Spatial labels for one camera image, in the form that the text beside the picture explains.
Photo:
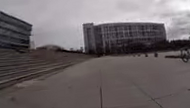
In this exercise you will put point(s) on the large curved pale building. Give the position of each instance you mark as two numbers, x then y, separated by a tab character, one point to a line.
128	35

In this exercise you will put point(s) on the grey concrete slab plaza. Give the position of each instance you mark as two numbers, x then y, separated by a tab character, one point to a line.
119	84

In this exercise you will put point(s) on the low distant building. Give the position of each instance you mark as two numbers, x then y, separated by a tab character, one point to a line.
49	47

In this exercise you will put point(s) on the bollard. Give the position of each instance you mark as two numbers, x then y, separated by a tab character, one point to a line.
146	54
156	54

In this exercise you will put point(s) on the low raised concrete slab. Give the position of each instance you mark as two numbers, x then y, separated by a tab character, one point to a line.
175	56

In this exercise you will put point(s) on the wide concrete steps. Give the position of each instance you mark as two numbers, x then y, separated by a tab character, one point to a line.
14	68

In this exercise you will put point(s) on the grey banded building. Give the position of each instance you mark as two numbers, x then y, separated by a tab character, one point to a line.
10	31

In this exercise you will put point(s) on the bicycle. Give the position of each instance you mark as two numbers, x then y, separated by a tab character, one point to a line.
185	55

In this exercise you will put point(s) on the dark distant tree line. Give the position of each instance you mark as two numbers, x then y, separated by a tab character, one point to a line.
185	43

